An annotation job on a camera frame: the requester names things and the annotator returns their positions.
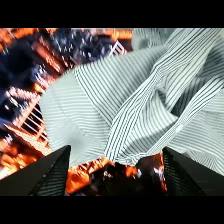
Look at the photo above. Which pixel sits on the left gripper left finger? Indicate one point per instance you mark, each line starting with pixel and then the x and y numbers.
pixel 43 176

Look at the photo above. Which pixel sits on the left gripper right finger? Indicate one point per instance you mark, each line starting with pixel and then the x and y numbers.
pixel 190 176

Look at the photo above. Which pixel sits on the white striped shirt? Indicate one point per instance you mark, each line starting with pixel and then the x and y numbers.
pixel 133 100

